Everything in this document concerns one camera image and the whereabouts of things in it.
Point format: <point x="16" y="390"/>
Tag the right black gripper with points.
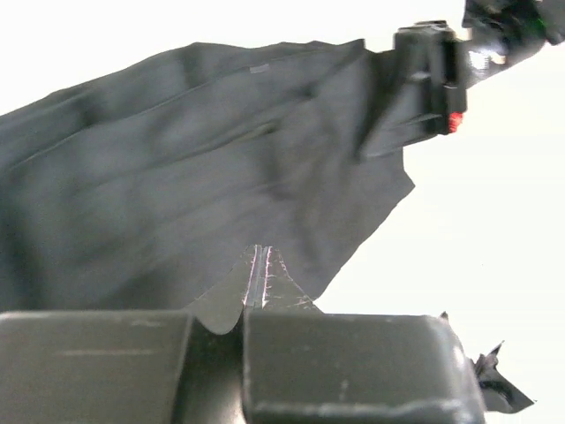
<point x="420" y="89"/>

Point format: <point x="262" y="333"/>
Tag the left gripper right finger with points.
<point x="303" y="366"/>

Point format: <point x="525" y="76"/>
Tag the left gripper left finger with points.
<point x="138" y="366"/>

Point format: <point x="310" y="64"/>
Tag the black pleated skirt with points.
<point x="141" y="189"/>

